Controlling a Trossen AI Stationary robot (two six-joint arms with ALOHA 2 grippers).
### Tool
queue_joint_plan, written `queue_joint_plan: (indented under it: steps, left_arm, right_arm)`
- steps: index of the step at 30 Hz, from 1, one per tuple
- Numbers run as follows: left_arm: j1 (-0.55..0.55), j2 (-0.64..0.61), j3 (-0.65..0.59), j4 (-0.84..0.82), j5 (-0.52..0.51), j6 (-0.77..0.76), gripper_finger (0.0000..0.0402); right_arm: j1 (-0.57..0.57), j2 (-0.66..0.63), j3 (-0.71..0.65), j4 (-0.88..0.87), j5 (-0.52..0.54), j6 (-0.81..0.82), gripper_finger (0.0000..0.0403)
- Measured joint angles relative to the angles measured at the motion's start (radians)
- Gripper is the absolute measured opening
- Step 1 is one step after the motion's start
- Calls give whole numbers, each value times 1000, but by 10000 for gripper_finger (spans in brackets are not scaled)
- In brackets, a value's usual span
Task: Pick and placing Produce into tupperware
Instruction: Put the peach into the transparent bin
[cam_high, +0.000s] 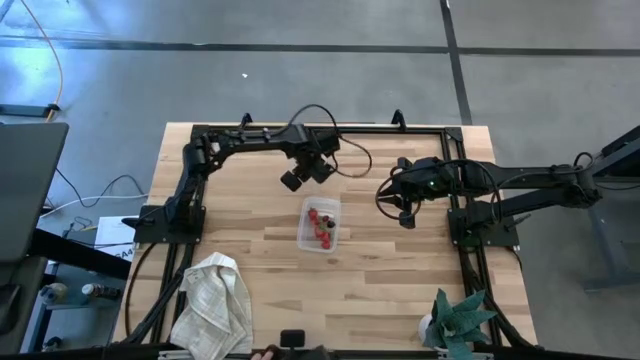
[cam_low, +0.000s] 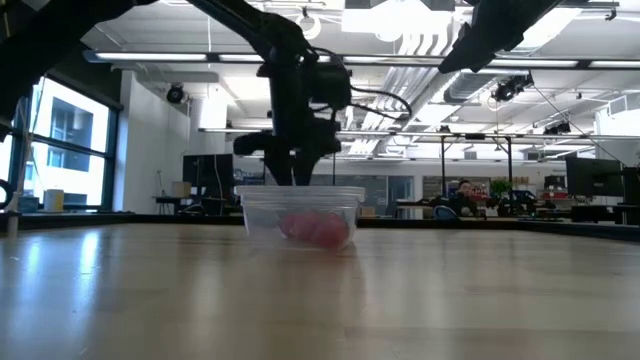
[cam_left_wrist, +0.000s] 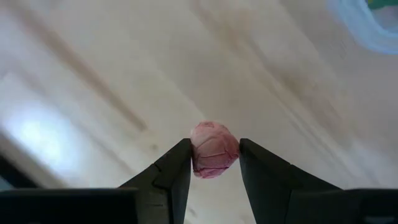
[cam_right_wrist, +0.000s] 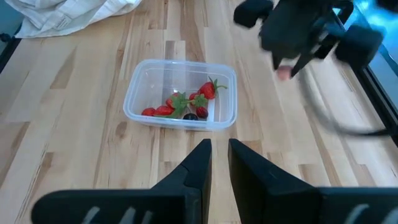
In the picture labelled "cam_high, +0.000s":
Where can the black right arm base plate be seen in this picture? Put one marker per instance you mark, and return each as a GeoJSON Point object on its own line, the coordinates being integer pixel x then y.
{"type": "Point", "coordinates": [502, 235]}

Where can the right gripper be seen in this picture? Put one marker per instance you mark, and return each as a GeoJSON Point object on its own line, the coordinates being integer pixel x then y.
{"type": "Point", "coordinates": [430, 180]}

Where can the white plant pot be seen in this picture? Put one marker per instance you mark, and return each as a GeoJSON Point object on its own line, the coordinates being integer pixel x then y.
{"type": "Point", "coordinates": [425, 327]}

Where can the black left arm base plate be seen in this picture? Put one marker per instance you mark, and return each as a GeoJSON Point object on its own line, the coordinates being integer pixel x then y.
{"type": "Point", "coordinates": [150, 232]}

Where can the small dark bottle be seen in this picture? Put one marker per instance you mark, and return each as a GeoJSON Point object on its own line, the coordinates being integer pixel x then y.
{"type": "Point", "coordinates": [52, 343]}

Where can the clear plastic tupperware container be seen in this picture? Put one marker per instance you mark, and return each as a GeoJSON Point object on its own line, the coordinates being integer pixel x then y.
{"type": "Point", "coordinates": [305, 235]}

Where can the bottle with tan cap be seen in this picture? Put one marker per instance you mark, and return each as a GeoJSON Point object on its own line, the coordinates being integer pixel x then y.
{"type": "Point", "coordinates": [52, 292]}

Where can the black aluminium table frame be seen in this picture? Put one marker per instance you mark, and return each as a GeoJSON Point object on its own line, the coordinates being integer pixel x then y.
{"type": "Point", "coordinates": [380, 129]}

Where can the white printed paper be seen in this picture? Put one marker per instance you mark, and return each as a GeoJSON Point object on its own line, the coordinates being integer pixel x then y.
{"type": "Point", "coordinates": [112, 235]}

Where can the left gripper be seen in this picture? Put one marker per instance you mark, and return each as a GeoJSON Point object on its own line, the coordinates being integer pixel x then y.
{"type": "Point", "coordinates": [310, 165]}

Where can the green potted plant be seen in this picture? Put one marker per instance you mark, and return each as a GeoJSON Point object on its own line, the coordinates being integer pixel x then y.
{"type": "Point", "coordinates": [457, 325]}

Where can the blue-grey shelf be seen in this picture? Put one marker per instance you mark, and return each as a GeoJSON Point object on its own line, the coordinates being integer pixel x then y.
{"type": "Point", "coordinates": [75, 320]}

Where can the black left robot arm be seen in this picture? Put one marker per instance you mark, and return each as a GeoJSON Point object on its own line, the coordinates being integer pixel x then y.
{"type": "Point", "coordinates": [250, 142]}

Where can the person's hand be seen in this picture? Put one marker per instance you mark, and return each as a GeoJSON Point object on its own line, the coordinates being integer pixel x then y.
{"type": "Point", "coordinates": [262, 356]}

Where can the grey monitor back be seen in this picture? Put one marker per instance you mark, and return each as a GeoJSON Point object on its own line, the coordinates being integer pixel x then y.
{"type": "Point", "coordinates": [30, 190]}

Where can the white checked dish towel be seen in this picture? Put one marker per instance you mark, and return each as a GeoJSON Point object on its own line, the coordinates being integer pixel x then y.
{"type": "Point", "coordinates": [215, 310]}

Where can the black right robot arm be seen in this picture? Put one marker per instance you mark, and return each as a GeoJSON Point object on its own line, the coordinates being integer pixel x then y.
{"type": "Point", "coordinates": [530, 175]}

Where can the blue-grey metal bench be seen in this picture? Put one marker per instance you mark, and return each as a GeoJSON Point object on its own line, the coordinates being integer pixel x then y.
{"type": "Point", "coordinates": [605, 250]}

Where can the dark bottle white cap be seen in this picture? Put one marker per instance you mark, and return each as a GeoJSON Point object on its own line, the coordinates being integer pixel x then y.
{"type": "Point", "coordinates": [100, 290]}

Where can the black base plug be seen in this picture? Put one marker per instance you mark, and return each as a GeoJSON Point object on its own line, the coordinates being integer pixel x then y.
{"type": "Point", "coordinates": [520, 220]}
{"type": "Point", "coordinates": [132, 221]}

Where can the black rectangular device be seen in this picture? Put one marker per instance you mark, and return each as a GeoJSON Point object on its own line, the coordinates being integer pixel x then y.
{"type": "Point", "coordinates": [292, 339]}

